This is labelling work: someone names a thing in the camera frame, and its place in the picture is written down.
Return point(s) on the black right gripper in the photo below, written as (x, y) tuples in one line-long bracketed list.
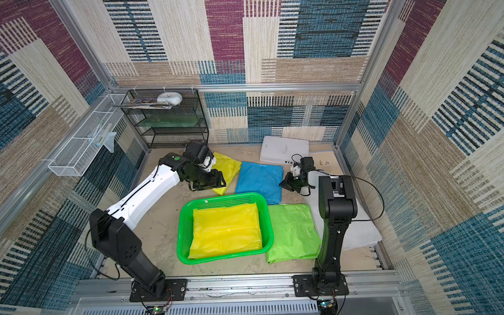
[(293, 182)]

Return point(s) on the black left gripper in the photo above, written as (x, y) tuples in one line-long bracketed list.
[(216, 180)]

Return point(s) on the blue raincoat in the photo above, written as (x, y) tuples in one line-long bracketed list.
[(262, 179)]

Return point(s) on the small yellow raincoat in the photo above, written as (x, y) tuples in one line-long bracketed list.
[(229, 168)]

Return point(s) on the green perforated plastic basket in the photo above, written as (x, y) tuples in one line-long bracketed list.
[(185, 233)]

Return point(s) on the large yellow raincoat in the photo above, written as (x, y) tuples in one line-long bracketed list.
[(225, 230)]

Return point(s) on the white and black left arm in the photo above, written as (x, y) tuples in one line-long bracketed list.
[(112, 230)]

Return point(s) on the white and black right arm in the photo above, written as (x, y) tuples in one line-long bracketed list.
[(334, 201)]

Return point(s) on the lime green folded raincoat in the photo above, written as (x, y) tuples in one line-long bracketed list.
[(295, 235)]

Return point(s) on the white folded raincoat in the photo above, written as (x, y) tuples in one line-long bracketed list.
[(361, 234)]

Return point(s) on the white flat box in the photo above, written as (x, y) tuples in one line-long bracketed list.
[(279, 150)]

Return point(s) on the beige paper booklet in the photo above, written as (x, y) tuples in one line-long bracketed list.
[(326, 161)]

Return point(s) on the white round object on shelf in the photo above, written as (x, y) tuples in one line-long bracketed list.
[(169, 98)]

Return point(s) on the magazines on shelf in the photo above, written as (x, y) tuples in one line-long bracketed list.
[(144, 103)]

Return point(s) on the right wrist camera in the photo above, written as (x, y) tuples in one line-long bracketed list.
[(296, 169)]

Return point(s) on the black wire mesh shelf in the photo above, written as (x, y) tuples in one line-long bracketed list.
[(169, 128)]

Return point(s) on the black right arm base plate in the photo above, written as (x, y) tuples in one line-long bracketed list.
[(305, 286)]

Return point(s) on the white wire wall basket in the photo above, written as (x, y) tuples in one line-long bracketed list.
[(95, 132)]

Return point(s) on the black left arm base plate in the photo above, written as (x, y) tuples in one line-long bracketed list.
[(164, 290)]

